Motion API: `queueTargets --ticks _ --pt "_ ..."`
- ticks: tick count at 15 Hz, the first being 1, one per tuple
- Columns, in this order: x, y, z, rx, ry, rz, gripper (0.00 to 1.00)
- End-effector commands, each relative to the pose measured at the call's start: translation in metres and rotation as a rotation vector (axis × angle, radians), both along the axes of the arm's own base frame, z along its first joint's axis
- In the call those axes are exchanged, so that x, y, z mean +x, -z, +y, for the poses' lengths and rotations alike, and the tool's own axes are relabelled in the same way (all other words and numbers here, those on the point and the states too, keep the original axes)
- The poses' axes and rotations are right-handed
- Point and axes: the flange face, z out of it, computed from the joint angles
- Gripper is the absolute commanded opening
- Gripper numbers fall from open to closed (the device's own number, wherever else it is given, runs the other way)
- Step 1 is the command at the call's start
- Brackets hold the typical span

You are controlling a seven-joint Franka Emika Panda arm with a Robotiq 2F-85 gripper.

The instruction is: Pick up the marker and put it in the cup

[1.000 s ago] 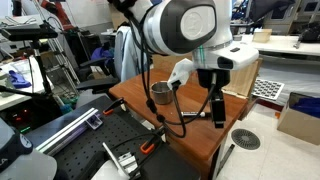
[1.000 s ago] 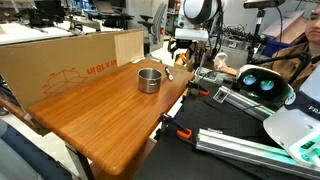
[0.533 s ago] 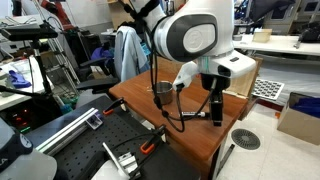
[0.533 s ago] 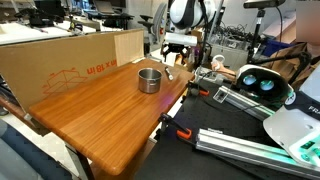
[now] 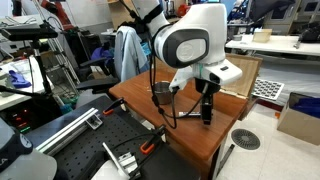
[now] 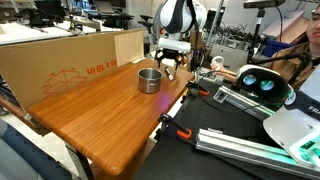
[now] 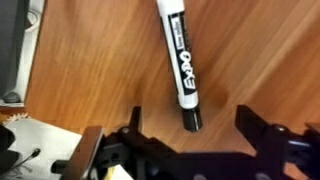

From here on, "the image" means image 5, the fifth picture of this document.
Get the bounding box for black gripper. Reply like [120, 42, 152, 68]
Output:
[194, 77, 222, 126]

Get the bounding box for black and white marker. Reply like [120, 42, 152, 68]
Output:
[178, 111, 203, 119]

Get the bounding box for stainless steel cup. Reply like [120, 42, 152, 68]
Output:
[153, 81, 174, 106]

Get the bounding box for brown wooden table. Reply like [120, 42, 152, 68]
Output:
[108, 68, 249, 180]

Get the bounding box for round floor drain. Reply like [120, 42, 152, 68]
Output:
[230, 128, 262, 151]

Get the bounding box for black metal bar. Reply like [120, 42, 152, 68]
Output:
[216, 143, 236, 178]

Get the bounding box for dotted calibration board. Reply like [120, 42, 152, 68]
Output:
[251, 78, 285, 102]

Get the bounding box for black orange bar clamp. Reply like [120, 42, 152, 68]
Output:
[139, 124, 167, 155]
[102, 97, 126, 117]

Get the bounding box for open cardboard box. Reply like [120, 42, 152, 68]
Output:
[276, 92, 320, 147]

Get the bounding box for small wooden box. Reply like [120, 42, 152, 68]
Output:
[252, 28, 273, 44]

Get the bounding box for long white table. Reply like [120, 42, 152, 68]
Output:
[225, 34, 320, 58]

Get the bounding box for black perforated breadboard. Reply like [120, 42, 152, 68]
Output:
[24, 94, 201, 180]

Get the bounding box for light blue shirt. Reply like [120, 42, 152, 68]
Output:
[114, 25, 152, 83]

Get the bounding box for blue plastic bag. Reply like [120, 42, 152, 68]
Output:
[290, 96, 320, 119]

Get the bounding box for red round object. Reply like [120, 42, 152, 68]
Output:
[176, 3, 192, 18]

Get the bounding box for black office chair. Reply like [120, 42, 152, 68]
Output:
[74, 56, 121, 95]

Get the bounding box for purple bag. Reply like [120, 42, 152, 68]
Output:
[90, 46, 114, 66]

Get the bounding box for black bag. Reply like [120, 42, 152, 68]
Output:
[294, 21, 320, 44]

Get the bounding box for black controller box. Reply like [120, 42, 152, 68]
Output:
[0, 96, 64, 134]

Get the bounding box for blue cloth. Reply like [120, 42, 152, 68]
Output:
[8, 69, 33, 89]

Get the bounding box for white side table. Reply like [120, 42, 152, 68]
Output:
[0, 58, 48, 112]

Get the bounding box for aluminium extrusion rail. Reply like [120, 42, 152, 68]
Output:
[101, 141, 143, 180]
[34, 107, 104, 157]

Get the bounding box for black camera tripod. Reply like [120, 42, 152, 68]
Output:
[0, 39, 56, 101]

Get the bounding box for black stereo camera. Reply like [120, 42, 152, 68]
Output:
[0, 26, 59, 43]

